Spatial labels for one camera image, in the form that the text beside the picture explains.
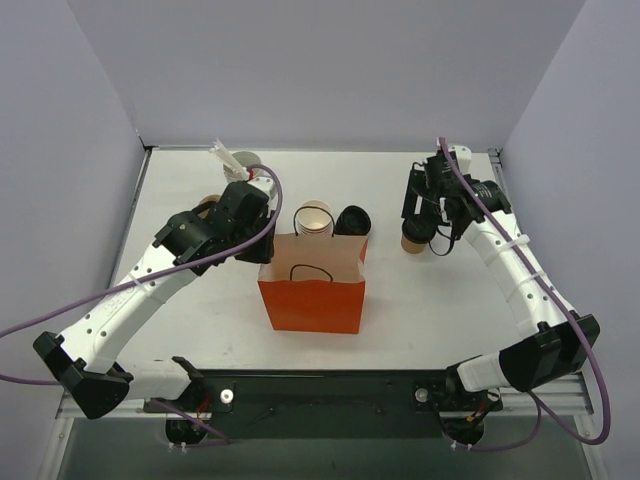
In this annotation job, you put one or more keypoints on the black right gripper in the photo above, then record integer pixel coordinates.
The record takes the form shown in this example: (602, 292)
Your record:
(413, 195)

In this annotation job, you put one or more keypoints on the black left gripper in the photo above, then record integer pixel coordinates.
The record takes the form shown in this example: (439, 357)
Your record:
(263, 245)

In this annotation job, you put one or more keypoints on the black plastic cup lid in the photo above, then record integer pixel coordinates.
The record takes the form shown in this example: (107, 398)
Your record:
(418, 231)

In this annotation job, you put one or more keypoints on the orange paper takeout bag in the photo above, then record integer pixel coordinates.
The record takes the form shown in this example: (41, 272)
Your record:
(315, 281)

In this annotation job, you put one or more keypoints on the single brown paper cup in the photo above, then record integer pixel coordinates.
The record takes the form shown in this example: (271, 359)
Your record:
(412, 247)

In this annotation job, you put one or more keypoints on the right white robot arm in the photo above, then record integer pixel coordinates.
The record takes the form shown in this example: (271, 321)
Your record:
(553, 337)

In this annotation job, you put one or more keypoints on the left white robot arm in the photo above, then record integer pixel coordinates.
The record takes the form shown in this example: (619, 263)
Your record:
(84, 357)

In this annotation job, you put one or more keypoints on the brown pulp cup carrier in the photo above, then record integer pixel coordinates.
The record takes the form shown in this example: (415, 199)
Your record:
(206, 203)

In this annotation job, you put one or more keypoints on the white cylindrical holder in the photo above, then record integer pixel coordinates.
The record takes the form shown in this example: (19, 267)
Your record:
(245, 159)

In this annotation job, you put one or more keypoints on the white wrapped stirrers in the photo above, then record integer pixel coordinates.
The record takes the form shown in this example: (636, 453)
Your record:
(233, 169)

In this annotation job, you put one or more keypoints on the stack of brown paper cups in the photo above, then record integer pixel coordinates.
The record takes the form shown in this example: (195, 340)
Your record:
(314, 217)

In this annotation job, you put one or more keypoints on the stack of black cup lids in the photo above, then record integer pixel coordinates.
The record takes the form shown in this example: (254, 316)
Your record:
(353, 221)

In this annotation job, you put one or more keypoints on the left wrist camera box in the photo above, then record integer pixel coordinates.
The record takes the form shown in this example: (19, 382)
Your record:
(264, 183)

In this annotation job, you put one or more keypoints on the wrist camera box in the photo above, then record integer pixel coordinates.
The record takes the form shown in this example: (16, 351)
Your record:
(264, 183)
(462, 155)

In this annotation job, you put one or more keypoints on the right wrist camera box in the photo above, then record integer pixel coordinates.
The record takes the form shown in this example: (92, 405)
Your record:
(462, 155)

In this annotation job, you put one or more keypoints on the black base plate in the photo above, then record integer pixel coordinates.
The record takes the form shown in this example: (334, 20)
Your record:
(328, 404)

